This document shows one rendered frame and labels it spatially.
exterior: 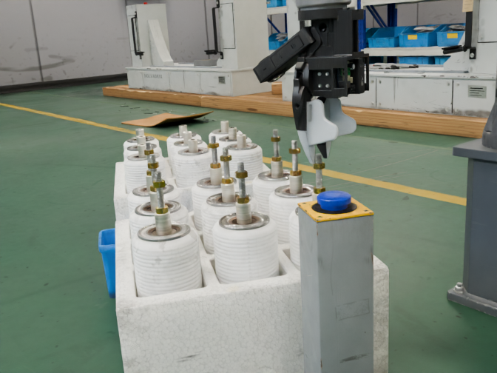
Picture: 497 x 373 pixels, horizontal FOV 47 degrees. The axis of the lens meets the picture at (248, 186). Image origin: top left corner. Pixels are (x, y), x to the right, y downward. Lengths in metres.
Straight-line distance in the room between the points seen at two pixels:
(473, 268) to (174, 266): 0.58
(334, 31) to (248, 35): 3.34
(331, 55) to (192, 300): 0.38
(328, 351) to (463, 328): 0.42
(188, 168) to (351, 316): 0.72
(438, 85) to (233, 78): 1.65
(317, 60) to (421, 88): 2.16
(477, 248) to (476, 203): 0.08
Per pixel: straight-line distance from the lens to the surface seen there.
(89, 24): 7.43
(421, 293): 1.19
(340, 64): 0.77
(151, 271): 0.80
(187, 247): 0.79
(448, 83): 2.84
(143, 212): 0.92
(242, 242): 0.80
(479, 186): 1.08
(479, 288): 1.14
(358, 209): 0.67
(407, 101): 2.98
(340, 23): 0.78
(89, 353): 1.06
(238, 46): 4.06
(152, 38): 5.23
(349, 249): 0.66
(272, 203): 0.96
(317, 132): 0.80
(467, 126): 2.73
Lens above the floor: 0.52
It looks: 15 degrees down
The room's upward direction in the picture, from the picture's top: 4 degrees counter-clockwise
